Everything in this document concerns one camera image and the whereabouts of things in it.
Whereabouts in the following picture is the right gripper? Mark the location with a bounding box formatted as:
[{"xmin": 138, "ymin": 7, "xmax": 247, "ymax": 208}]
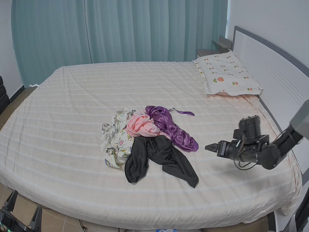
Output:
[{"xmin": 217, "ymin": 140, "xmax": 242, "ymax": 160}]

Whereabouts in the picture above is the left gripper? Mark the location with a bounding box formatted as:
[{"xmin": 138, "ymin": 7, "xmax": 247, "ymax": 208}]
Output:
[{"xmin": 0, "ymin": 190, "xmax": 43, "ymax": 232}]

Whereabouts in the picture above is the bed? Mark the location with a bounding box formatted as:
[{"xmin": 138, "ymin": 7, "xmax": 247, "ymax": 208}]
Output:
[{"xmin": 0, "ymin": 26, "xmax": 309, "ymax": 232}]

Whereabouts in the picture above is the purple satin garment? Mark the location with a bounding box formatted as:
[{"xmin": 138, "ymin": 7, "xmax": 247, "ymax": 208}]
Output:
[{"xmin": 145, "ymin": 105, "xmax": 200, "ymax": 153}]

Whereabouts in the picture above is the black garment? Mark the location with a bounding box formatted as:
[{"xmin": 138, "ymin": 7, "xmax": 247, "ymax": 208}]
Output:
[{"xmin": 124, "ymin": 137, "xmax": 199, "ymax": 189}]

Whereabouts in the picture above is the white printed pillow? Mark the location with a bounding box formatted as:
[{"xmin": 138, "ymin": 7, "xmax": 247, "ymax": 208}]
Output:
[{"xmin": 192, "ymin": 49, "xmax": 264, "ymax": 97}]

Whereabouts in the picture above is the pink garment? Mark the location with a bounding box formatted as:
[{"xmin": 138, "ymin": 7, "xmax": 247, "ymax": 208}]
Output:
[{"xmin": 126, "ymin": 113, "xmax": 170, "ymax": 139}]

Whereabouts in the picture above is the grey bedside table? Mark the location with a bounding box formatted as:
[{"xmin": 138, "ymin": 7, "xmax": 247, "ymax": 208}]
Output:
[{"xmin": 197, "ymin": 35, "xmax": 234, "ymax": 58}]

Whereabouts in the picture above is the white printed garment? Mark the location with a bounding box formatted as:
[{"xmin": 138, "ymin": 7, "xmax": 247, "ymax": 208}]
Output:
[{"xmin": 100, "ymin": 107, "xmax": 136, "ymax": 170}]

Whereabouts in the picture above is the black padded chair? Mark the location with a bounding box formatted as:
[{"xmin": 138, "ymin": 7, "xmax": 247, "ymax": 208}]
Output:
[{"xmin": 0, "ymin": 76, "xmax": 11, "ymax": 116}]

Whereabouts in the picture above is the blue-green curtain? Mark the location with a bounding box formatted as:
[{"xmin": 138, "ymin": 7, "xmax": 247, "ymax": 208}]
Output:
[
  {"xmin": 11, "ymin": 0, "xmax": 92, "ymax": 87},
  {"xmin": 84, "ymin": 0, "xmax": 229, "ymax": 63}
]

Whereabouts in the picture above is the black cable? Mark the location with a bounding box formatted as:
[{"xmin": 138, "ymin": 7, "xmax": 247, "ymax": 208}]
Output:
[
  {"xmin": 234, "ymin": 159, "xmax": 257, "ymax": 171},
  {"xmin": 78, "ymin": 217, "xmax": 89, "ymax": 232}
]

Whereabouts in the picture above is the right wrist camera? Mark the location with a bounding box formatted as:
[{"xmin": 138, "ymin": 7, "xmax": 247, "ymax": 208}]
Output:
[{"xmin": 232, "ymin": 115, "xmax": 270, "ymax": 142}]

